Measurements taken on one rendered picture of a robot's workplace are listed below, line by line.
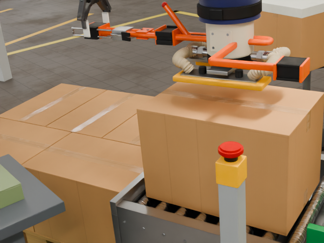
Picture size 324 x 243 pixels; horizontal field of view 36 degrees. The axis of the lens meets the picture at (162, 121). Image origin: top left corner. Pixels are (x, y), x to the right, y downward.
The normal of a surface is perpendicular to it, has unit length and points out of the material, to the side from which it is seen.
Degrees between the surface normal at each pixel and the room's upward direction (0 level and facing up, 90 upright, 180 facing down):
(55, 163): 0
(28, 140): 0
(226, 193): 90
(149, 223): 90
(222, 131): 90
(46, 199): 0
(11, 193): 90
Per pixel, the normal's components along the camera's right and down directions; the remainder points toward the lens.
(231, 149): -0.08, -0.91
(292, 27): -0.82, 0.30
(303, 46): 0.56, 0.30
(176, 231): -0.51, 0.40
